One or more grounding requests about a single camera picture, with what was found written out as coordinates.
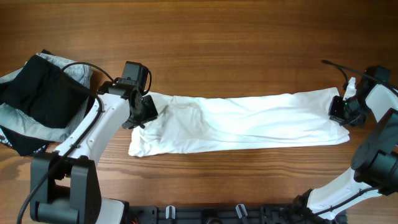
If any white t-shirt with black print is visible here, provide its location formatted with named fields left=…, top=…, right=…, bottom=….
left=128, top=88, right=349, bottom=157

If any black folded garment on top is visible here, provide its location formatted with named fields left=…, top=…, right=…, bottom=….
left=1, top=55, right=88, bottom=128

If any black patterned garment at bottom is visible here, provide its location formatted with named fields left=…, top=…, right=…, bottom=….
left=0, top=49, right=96, bottom=159

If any light blue denim garment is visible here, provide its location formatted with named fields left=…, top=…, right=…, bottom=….
left=0, top=52, right=93, bottom=143

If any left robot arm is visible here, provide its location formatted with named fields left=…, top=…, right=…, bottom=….
left=24, top=82, right=158, bottom=224

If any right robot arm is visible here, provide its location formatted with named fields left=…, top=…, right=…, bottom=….
left=296, top=84, right=397, bottom=223

